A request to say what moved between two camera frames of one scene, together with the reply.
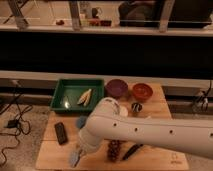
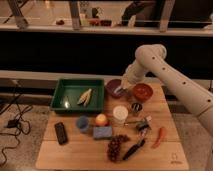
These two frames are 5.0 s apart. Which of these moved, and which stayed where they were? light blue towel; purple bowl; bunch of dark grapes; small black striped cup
Moved: light blue towel
Stayed: purple bowl; small black striped cup; bunch of dark grapes
